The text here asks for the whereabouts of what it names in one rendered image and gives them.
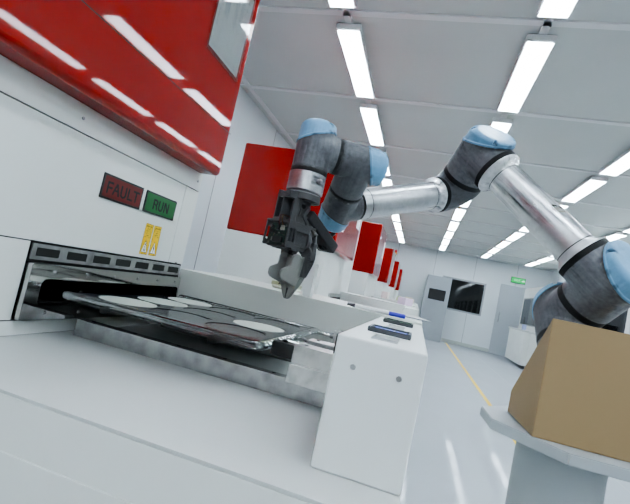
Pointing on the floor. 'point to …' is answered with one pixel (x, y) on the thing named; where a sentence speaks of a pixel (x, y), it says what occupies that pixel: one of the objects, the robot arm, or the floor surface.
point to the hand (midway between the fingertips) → (289, 292)
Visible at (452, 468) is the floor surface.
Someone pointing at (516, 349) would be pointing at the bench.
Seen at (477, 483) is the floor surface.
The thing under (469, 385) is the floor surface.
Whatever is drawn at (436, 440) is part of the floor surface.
